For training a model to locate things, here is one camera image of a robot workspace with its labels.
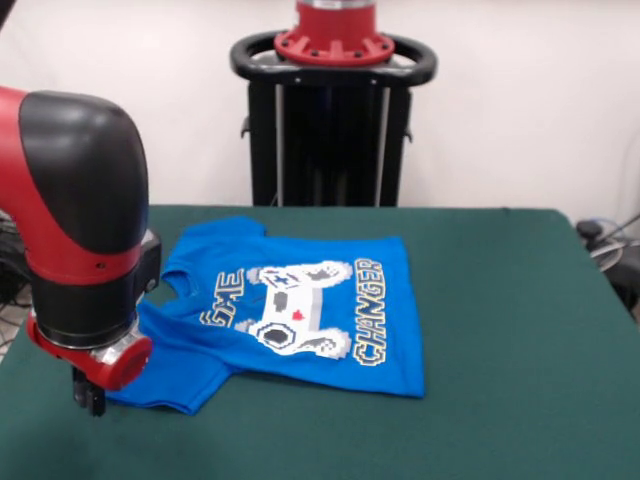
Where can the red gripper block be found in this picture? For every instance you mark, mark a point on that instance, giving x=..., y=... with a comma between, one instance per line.
x=125, y=367

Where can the blue printed t-shirt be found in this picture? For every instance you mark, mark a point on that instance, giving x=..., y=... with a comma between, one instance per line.
x=310, y=360

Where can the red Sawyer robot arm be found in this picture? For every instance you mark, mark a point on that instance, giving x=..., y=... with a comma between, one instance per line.
x=75, y=200

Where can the dark green table cloth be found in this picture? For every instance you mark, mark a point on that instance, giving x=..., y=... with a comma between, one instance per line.
x=500, y=350

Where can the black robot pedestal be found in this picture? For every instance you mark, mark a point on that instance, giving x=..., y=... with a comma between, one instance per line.
x=330, y=150

